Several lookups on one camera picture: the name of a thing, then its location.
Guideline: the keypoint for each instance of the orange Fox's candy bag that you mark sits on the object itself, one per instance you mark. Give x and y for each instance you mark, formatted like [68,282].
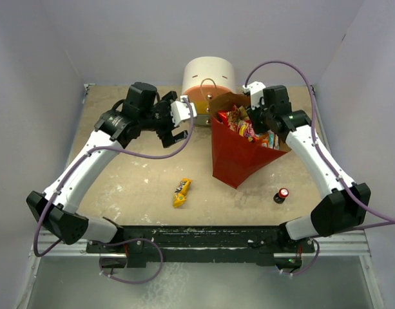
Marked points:
[263,140]

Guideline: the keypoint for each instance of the small three-drawer cabinet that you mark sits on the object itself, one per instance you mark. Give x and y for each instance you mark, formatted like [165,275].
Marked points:
[204,79]

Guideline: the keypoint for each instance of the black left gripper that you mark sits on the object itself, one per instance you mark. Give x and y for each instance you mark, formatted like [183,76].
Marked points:
[165,136]

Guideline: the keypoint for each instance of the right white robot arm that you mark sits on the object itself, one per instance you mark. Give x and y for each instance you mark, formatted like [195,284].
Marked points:
[339,209]

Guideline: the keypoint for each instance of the aluminium table rail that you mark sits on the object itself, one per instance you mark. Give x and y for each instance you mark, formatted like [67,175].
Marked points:
[46,239]

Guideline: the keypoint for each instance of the yellow M&M's packet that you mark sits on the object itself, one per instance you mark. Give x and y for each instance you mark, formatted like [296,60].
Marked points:
[181,192]

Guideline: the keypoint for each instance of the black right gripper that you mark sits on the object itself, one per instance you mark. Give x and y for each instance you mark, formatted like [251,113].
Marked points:
[258,129]

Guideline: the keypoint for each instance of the red paper bag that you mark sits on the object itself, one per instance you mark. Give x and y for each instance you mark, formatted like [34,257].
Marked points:
[234,158]

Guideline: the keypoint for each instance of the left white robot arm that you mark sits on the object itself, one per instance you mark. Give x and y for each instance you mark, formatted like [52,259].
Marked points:
[56,208]

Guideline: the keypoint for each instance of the teal Fox's candy bag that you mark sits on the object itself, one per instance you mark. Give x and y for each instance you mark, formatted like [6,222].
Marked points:
[273,141]

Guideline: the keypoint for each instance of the red noodle snack packet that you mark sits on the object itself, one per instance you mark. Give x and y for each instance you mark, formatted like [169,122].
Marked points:
[233,118]

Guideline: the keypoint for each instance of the small red-capped bottle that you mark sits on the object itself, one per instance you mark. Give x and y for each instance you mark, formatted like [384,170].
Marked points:
[281,195]

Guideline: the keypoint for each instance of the colourful candy packet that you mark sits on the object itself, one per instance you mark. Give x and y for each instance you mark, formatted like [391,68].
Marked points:
[245,129]

